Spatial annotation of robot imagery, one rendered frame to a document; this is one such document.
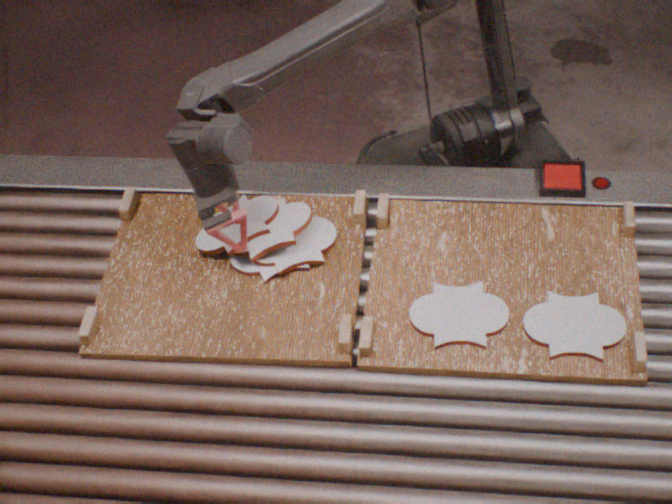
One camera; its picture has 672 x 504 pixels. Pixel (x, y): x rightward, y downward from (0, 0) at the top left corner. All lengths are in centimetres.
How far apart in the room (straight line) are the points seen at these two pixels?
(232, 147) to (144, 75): 222
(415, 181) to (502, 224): 19
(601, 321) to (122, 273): 75
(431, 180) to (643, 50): 197
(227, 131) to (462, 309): 44
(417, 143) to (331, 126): 52
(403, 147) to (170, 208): 124
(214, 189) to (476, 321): 44
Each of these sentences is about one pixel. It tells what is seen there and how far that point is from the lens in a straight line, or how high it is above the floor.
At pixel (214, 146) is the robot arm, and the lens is 161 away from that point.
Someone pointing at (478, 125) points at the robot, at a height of 41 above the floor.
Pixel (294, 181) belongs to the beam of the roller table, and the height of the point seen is 91.
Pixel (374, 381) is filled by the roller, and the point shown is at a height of 92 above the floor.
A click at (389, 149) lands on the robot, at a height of 24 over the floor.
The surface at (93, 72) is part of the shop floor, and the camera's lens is 389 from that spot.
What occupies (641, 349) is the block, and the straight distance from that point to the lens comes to 164.
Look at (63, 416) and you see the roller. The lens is 168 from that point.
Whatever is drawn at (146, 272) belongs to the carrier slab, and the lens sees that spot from 181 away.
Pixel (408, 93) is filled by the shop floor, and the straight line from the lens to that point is 360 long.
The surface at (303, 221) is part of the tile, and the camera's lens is 175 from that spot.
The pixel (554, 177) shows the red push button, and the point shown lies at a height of 93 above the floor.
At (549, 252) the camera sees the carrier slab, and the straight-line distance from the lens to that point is 178.
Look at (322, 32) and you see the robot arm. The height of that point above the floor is 129.
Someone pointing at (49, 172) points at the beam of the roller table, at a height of 91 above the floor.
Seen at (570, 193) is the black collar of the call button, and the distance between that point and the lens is 190.
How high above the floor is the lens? 222
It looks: 46 degrees down
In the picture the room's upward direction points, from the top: 6 degrees counter-clockwise
